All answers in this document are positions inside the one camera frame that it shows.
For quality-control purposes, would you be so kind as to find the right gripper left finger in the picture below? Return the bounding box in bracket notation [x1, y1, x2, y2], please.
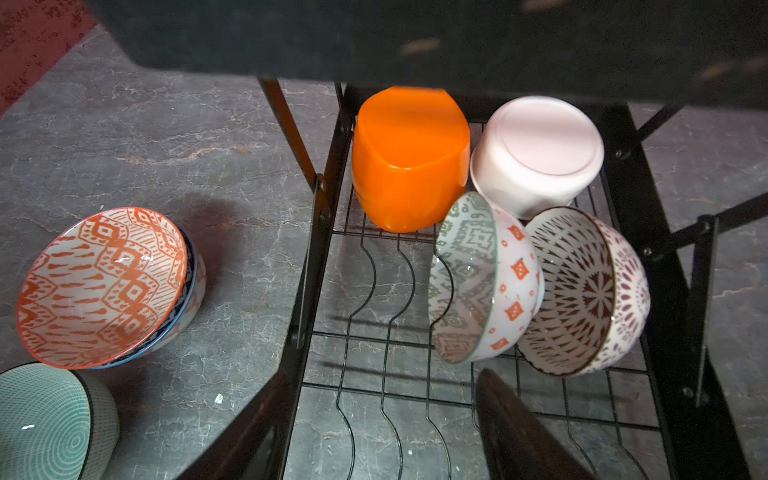
[178, 370, 290, 479]

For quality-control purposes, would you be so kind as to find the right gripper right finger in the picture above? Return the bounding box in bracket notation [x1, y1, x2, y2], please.
[475, 369, 594, 479]

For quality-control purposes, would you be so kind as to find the grey green patterned bowl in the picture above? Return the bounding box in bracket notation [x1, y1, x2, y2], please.
[428, 192, 545, 364]

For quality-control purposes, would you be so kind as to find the white lattice patterned bowl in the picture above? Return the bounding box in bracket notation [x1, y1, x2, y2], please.
[517, 207, 651, 377]

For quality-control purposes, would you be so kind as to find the orange square bowl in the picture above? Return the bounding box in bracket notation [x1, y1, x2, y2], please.
[352, 87, 471, 233]

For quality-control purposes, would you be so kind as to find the pale green lined bowl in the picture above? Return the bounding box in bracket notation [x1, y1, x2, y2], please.
[1, 362, 120, 479]

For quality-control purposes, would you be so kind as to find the red patterned bowl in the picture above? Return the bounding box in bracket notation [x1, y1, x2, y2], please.
[16, 207, 207, 370]

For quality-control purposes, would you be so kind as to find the black wire dish rack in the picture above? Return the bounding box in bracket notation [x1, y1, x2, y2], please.
[89, 0, 768, 480]

